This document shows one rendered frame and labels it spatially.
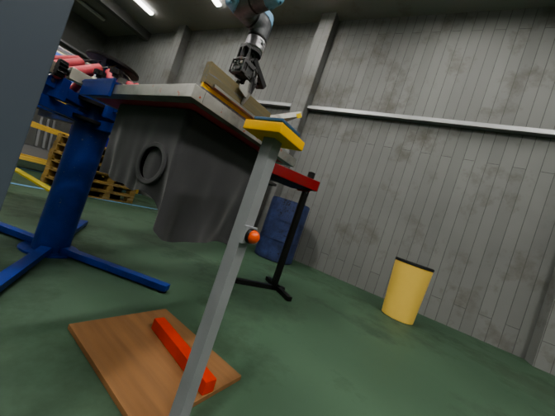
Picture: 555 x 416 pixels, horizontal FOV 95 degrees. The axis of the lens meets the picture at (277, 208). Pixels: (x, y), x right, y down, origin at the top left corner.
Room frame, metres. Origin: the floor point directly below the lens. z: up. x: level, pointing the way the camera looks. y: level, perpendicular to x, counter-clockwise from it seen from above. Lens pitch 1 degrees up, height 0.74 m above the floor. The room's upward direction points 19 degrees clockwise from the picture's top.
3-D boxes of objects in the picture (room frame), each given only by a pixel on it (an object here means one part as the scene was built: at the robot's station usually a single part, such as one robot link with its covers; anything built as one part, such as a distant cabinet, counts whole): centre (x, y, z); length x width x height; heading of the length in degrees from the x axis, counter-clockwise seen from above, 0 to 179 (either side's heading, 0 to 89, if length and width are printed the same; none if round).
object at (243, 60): (0.97, 0.29, 1.23); 0.09 x 0.08 x 0.12; 146
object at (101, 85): (1.03, 0.83, 0.98); 0.30 x 0.05 x 0.07; 56
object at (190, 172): (0.97, 0.24, 0.74); 0.45 x 0.03 x 0.43; 146
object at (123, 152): (0.95, 0.53, 0.77); 0.46 x 0.09 x 0.36; 56
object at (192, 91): (1.13, 0.48, 0.97); 0.79 x 0.58 x 0.04; 56
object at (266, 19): (0.98, 0.29, 1.39); 0.09 x 0.08 x 0.11; 139
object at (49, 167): (4.32, 3.09, 0.40); 1.13 x 0.77 x 0.80; 164
